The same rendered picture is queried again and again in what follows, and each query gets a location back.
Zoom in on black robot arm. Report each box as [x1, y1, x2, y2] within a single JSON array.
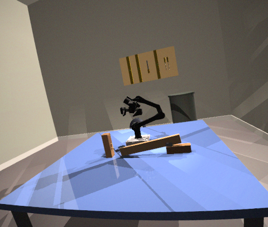
[[123, 96, 165, 139]]

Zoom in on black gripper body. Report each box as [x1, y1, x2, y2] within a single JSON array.
[[120, 107, 142, 115]]

